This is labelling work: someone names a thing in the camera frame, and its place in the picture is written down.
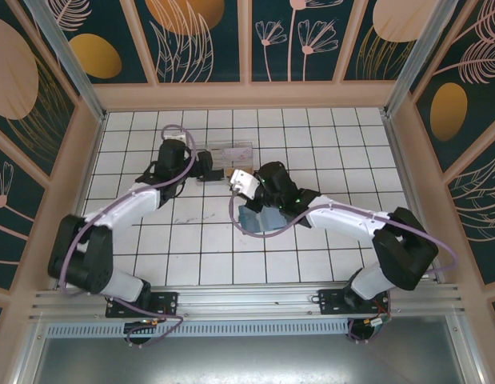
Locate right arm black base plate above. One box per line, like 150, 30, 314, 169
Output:
317, 287, 392, 317

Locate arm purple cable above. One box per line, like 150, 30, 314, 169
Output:
229, 187, 460, 346
57, 124, 198, 350

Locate aluminium frame post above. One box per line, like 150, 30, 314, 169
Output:
381, 0, 461, 118
24, 0, 109, 124

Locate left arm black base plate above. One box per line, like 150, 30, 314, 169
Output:
106, 290, 180, 320

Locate grey metal sheet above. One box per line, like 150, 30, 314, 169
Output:
30, 335, 470, 384

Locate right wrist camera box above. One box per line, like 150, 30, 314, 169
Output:
228, 167, 261, 200

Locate pink floral credit card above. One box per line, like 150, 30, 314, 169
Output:
222, 146, 253, 166

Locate clear acrylic card tray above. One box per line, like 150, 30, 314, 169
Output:
196, 139, 257, 188

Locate aluminium table side rail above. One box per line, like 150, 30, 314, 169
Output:
50, 114, 108, 290
382, 114, 446, 286

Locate aluminium mounting rail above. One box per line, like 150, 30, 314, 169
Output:
29, 282, 469, 322

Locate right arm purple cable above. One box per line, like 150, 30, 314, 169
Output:
229, 187, 460, 346

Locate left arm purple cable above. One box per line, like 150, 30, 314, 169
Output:
57, 124, 198, 350

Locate grey slotted cable duct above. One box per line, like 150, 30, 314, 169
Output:
44, 319, 354, 338

